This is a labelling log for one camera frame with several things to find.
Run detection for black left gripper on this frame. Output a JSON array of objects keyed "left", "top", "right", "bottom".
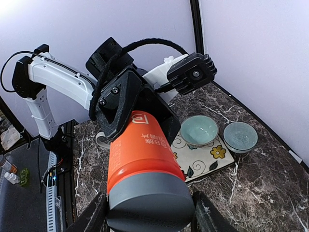
[{"left": 85, "top": 37, "right": 182, "bottom": 147}]

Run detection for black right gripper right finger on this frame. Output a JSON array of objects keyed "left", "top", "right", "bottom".
[{"left": 192, "top": 191, "right": 237, "bottom": 232}]

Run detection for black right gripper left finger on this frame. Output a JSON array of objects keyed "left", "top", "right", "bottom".
[{"left": 65, "top": 192, "right": 108, "bottom": 232}]

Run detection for orange bottle with grey lid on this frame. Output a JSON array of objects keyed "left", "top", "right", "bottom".
[{"left": 106, "top": 111, "right": 195, "bottom": 232}]

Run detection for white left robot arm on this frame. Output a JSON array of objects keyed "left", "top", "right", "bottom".
[{"left": 11, "top": 38, "right": 188, "bottom": 150}]

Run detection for beige printed ceramic mug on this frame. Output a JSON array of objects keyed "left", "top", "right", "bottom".
[{"left": 95, "top": 131, "right": 110, "bottom": 149}]

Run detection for square floral ceramic plate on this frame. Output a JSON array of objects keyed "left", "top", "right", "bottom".
[{"left": 171, "top": 135, "right": 235, "bottom": 184}]

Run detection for teal striped ceramic bowl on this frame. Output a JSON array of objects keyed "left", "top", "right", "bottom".
[{"left": 180, "top": 115, "right": 219, "bottom": 147}]

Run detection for small vials beside table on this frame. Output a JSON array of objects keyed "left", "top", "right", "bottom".
[{"left": 0, "top": 154, "right": 20, "bottom": 185}]

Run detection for white slotted cable duct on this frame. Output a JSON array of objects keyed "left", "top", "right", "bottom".
[{"left": 46, "top": 152, "right": 64, "bottom": 232}]

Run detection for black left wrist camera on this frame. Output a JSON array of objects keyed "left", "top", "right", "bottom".
[{"left": 167, "top": 53, "right": 217, "bottom": 95}]

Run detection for black left frame post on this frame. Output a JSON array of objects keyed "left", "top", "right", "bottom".
[{"left": 189, "top": 0, "right": 204, "bottom": 54}]

